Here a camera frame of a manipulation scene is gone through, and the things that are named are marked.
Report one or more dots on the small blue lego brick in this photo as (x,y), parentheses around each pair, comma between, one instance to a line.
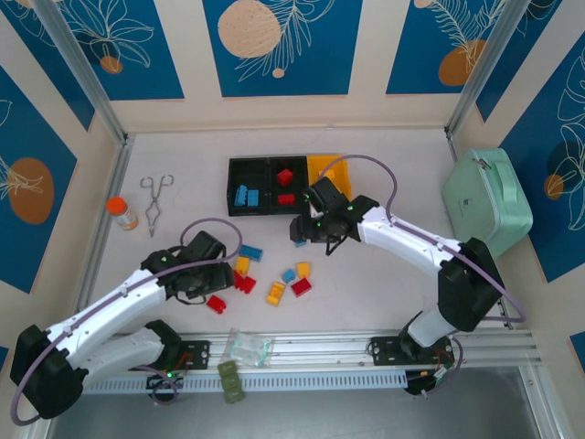
(288,276)
(300,243)

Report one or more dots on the red lego brick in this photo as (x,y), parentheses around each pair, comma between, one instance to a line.
(238,278)
(216,305)
(285,199)
(285,177)
(301,287)
(249,285)

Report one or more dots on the yellow lego brick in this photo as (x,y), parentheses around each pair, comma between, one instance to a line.
(304,270)
(331,174)
(275,293)
(242,265)

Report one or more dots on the long blue lego brick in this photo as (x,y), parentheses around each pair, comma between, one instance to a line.
(252,253)
(252,197)
(240,195)

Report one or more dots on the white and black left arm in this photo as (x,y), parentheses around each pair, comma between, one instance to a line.
(114,297)

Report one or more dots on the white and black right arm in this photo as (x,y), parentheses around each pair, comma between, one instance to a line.
(411,233)

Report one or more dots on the black plastic bin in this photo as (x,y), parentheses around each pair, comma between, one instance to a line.
(249,174)
(299,167)

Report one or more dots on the yellow plastic bin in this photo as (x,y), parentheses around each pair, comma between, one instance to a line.
(315,164)

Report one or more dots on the clear plastic bag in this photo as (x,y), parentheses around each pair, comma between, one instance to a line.
(247,347)

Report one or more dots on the metal tongs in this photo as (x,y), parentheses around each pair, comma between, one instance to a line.
(152,227)

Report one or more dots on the orange capped bottle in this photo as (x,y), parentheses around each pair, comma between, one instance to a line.
(123,215)

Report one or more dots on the olive green button pad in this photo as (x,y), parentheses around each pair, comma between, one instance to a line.
(230,382)

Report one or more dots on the left base electronics board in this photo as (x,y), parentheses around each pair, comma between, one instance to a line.
(166,375)

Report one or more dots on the base electronics board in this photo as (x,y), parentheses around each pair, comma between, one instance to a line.
(166,375)
(439,375)

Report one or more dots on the mint green case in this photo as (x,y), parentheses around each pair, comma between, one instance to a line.
(484,201)

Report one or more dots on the right base electronics board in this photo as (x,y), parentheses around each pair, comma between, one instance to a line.
(439,375)

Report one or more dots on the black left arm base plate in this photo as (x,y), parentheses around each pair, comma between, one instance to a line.
(198,354)

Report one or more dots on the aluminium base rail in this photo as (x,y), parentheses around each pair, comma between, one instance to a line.
(320,347)

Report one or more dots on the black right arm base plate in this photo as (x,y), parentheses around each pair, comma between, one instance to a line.
(384,350)

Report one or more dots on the aluminium frame post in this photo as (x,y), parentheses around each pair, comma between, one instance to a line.
(82,59)
(484,64)

